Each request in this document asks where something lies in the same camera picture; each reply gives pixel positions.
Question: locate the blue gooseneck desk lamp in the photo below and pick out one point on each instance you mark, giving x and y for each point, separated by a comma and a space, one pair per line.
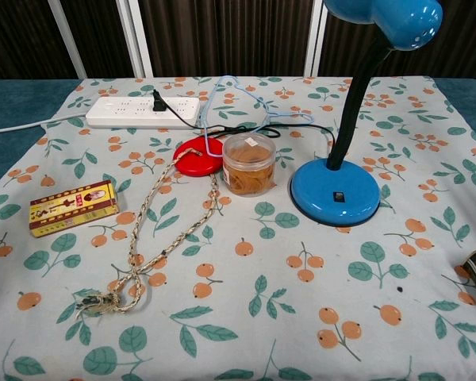
333, 186

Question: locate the red round disc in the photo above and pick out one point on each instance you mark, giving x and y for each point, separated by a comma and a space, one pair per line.
196, 163

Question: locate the floral fruit print tablecloth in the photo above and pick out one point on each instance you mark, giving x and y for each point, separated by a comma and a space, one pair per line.
262, 278

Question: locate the small brown cup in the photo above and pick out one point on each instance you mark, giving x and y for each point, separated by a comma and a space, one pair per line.
248, 174

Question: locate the yellow red cardboard box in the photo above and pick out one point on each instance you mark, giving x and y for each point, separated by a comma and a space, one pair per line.
71, 208

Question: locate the double white frame post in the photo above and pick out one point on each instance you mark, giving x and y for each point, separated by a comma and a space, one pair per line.
137, 39

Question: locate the white power strip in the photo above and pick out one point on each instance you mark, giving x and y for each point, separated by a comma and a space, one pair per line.
119, 113

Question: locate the slanted white frame post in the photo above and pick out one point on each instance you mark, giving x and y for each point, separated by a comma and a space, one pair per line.
67, 39

